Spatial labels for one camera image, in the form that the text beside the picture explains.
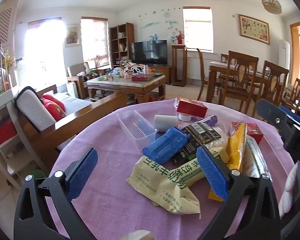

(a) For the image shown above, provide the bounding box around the framed flower painting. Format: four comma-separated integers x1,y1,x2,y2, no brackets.
238,14,270,45

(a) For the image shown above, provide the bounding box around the white paper roll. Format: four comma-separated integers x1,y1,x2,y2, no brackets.
154,114,178,133

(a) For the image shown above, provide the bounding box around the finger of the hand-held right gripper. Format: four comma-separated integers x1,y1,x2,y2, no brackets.
278,104,300,125
256,99,295,133

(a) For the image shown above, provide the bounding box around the red cushion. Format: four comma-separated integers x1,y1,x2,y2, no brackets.
41,99,66,122
42,94,66,112

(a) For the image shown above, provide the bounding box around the person's right hand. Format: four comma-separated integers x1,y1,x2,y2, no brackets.
278,162,298,218

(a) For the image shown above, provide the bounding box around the pink tablecloth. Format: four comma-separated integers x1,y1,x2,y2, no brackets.
46,97,298,240

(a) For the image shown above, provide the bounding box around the blue ribbed packet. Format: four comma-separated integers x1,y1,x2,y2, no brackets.
142,127,190,164

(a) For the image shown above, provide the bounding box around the black printed box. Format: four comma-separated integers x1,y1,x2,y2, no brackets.
170,122,222,163

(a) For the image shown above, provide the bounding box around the flat screen television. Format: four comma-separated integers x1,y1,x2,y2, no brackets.
132,40,168,67

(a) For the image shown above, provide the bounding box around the silver foil packet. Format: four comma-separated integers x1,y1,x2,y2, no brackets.
242,137,273,183

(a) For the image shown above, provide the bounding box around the green round object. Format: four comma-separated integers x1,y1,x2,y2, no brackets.
31,169,45,181

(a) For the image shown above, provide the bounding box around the wooden coffee table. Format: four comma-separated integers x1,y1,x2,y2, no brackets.
86,74,168,104

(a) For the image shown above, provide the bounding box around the pile of plush toys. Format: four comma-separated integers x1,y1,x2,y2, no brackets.
77,64,100,80

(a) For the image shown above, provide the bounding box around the plain red box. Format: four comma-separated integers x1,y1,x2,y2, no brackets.
176,97,208,118

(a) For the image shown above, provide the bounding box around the white paper bag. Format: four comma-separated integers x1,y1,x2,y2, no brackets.
66,82,77,98

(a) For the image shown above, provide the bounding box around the yellow packet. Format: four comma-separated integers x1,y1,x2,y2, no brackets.
226,123,248,172

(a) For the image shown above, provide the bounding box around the clear plastic container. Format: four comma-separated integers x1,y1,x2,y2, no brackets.
117,109,159,151

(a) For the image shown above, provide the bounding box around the purple plastic wrapper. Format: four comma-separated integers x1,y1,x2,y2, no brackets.
200,115,218,127

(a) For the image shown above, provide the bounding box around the white radiator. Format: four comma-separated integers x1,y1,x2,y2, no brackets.
186,56,210,80

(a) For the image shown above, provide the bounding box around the cream bag with green print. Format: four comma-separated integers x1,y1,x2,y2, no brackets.
126,147,230,215

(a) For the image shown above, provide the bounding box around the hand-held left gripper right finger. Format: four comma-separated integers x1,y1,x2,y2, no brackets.
196,146,282,240

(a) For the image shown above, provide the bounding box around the red storage box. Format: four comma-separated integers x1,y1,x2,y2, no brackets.
0,120,17,145

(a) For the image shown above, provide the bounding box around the wooden armchair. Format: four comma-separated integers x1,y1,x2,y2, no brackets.
66,62,95,99

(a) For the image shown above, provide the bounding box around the white standing air conditioner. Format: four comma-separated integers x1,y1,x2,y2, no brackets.
279,39,290,71

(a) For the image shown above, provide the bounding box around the wooden sofa with white cushions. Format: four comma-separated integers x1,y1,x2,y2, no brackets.
14,86,128,170

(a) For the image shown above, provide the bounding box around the wooden television stand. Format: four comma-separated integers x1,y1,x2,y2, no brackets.
150,65,173,85

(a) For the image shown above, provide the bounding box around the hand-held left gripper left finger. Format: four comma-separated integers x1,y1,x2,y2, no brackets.
14,147,98,240

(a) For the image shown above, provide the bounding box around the red cartoon print box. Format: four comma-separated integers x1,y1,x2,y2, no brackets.
231,121,264,144

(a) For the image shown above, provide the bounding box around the wooden bookshelf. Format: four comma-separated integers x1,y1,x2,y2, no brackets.
109,22,135,68

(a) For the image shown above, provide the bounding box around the tall wooden plant stand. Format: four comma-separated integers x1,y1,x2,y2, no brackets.
171,44,188,87

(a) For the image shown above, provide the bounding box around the white shelf unit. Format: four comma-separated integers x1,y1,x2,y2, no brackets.
0,87,50,183

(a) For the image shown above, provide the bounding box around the framed sunflower painting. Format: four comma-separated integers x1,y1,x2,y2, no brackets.
65,25,80,47

